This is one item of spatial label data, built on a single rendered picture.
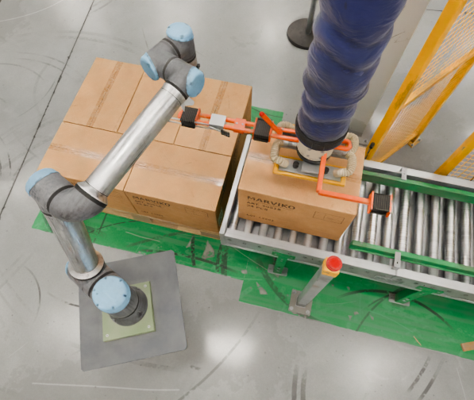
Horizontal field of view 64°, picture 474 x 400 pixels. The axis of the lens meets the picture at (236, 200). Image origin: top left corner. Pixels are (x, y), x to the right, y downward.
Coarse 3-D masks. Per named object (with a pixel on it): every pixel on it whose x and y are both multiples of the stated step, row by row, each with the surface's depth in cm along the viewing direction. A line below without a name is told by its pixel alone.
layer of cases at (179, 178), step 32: (96, 64) 280; (128, 64) 280; (96, 96) 268; (128, 96) 268; (224, 96) 266; (64, 128) 257; (96, 128) 257; (64, 160) 246; (96, 160) 246; (160, 160) 246; (192, 160) 245; (224, 160) 245; (128, 192) 238; (160, 192) 236; (192, 192) 236; (224, 192) 250; (192, 224) 263
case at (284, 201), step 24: (264, 144) 202; (264, 168) 196; (360, 168) 195; (240, 192) 195; (264, 192) 190; (288, 192) 190; (312, 192) 190; (336, 192) 190; (240, 216) 225; (264, 216) 215; (288, 216) 207; (312, 216) 199; (336, 216) 191
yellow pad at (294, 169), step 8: (288, 160) 180; (296, 160) 180; (280, 168) 178; (288, 168) 178; (296, 168) 178; (328, 168) 175; (336, 168) 178; (296, 176) 177; (304, 176) 177; (312, 176) 177; (328, 176) 176; (344, 176) 176; (336, 184) 175; (344, 184) 175
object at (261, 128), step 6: (258, 120) 175; (258, 126) 173; (264, 126) 173; (252, 132) 171; (258, 132) 172; (264, 132) 172; (270, 132) 171; (252, 138) 176; (258, 138) 174; (264, 138) 173; (270, 138) 173
